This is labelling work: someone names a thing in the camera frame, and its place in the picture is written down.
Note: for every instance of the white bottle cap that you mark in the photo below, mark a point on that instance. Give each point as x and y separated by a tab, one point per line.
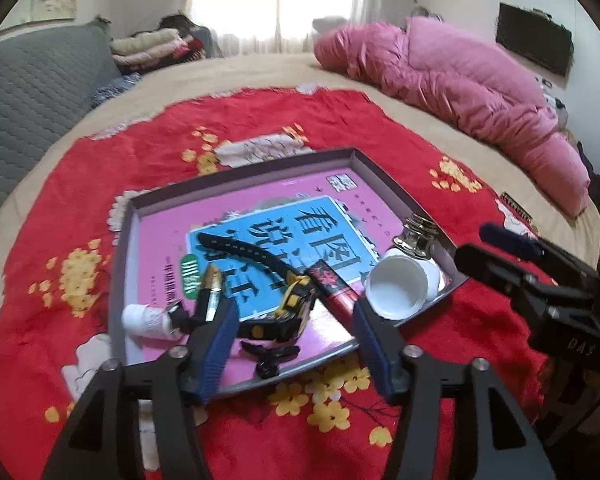
396	288

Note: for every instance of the blue patterned cloth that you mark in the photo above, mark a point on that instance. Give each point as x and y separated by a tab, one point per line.
114	88

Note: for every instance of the white earbuds case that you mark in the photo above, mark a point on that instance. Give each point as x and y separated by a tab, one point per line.
435	278

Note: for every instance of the pink children's book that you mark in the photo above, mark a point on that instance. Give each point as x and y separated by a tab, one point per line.
180	239

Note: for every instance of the grey quilted headboard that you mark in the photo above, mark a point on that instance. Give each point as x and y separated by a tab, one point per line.
47	80

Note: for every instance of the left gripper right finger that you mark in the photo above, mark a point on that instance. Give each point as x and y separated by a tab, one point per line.
493	438

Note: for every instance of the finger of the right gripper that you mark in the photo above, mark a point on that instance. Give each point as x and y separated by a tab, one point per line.
510	274
565	269

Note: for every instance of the black television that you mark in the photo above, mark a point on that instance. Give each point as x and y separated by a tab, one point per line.
535	37

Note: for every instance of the small glass jar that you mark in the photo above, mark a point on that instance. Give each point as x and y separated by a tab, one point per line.
417	238

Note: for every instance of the red floral blanket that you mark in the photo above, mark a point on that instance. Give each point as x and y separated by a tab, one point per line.
57	275

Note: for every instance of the red lighter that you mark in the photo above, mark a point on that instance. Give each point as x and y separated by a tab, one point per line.
337	295

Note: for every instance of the pink quilt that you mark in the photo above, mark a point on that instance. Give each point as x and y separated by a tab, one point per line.
472	85

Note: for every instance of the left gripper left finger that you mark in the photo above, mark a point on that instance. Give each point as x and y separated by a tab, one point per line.
101	438

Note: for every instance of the beige bed sheet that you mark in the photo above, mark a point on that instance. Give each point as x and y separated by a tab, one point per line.
580	236

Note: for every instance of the grey cardboard tray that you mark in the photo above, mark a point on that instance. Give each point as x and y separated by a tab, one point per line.
125	259

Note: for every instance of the folded clothes pile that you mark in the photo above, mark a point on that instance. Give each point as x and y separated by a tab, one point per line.
177	40

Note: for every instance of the black hair clip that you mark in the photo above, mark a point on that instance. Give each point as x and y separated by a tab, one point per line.
269	359

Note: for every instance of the black yellow wrist watch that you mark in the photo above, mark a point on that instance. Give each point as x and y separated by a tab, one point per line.
274	299

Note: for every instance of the white pill bottle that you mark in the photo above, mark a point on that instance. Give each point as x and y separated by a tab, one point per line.
142	320

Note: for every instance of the black gold pointed case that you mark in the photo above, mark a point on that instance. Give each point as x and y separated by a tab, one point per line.
209	295

